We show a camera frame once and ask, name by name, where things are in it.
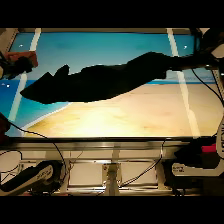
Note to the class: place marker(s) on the dark blue jeans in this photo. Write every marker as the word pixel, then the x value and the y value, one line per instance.
pixel 100 83

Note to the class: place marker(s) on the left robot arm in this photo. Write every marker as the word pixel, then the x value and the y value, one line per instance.
pixel 30 176

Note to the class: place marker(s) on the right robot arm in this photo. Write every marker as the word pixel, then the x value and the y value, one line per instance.
pixel 193 169

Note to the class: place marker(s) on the red-brown garment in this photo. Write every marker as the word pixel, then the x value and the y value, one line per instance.
pixel 28 56

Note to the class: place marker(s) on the silver frame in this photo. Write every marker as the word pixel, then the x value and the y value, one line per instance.
pixel 113 146

